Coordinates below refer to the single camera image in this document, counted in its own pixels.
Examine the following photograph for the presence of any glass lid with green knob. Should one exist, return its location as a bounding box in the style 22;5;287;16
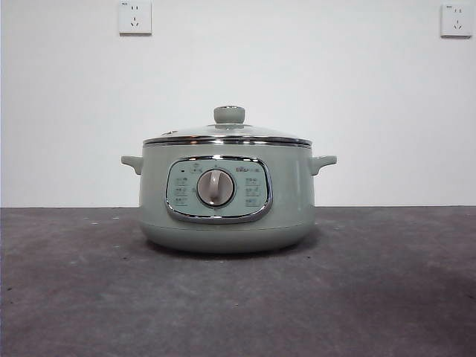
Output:
142;105;312;147

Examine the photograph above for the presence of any pale green electric pot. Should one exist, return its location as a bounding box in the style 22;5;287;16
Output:
120;139;338;255

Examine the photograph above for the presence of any white wall socket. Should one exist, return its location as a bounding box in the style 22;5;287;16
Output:
440;3;468;39
119;0;152;36

